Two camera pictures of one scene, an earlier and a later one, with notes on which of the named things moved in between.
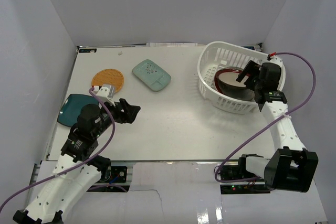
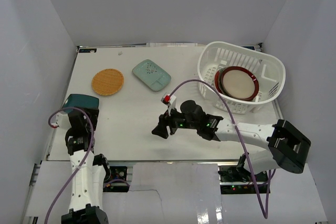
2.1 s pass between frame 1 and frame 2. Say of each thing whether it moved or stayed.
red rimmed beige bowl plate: moved
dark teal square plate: stayed
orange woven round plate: stayed
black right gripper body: moved
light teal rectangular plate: stayed
